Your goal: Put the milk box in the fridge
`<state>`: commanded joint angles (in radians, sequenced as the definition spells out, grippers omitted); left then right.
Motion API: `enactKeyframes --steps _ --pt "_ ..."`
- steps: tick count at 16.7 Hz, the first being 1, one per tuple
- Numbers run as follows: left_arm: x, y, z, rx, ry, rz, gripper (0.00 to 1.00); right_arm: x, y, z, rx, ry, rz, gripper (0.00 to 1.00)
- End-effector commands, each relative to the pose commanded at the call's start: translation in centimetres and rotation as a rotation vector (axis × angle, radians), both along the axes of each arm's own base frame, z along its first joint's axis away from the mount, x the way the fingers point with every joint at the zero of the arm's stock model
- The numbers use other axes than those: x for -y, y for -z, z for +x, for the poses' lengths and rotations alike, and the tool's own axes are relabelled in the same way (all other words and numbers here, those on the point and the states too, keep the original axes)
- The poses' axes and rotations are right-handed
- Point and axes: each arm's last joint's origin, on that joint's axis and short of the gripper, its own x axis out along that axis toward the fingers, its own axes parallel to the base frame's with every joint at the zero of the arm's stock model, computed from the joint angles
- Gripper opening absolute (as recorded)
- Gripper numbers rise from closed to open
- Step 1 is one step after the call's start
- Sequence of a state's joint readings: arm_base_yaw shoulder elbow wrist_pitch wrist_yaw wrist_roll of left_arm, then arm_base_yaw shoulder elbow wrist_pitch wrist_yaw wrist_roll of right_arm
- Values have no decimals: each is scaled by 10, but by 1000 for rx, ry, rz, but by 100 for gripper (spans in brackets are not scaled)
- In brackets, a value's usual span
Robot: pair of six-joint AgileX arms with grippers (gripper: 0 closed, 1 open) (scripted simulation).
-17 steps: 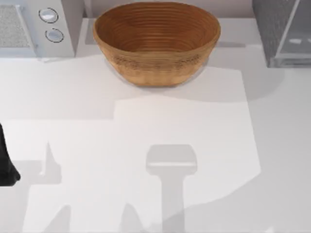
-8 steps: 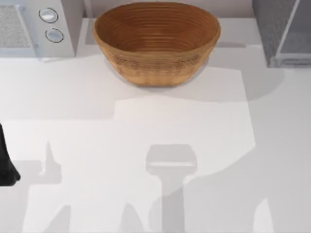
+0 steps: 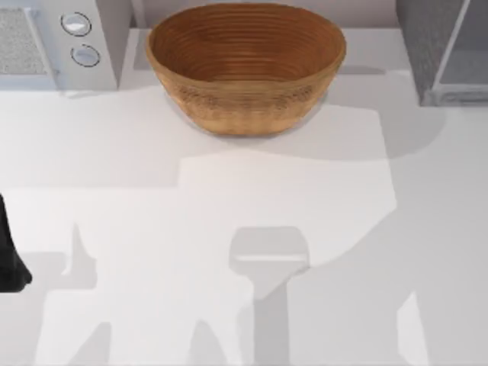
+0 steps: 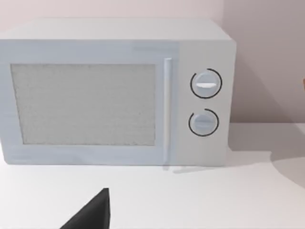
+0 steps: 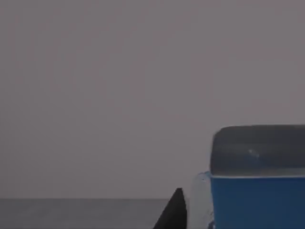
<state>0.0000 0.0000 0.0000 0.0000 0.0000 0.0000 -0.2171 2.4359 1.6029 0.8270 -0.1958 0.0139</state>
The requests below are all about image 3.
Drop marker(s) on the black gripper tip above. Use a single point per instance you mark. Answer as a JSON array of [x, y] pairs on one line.
[[11, 263]]

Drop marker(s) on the round microwave knob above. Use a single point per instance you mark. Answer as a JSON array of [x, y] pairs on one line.
[[85, 55], [76, 23]]

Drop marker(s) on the brown woven basket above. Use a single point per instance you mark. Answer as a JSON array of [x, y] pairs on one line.
[[244, 68]]

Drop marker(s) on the pale microwave oven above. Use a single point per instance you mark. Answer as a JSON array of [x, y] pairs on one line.
[[106, 45]]

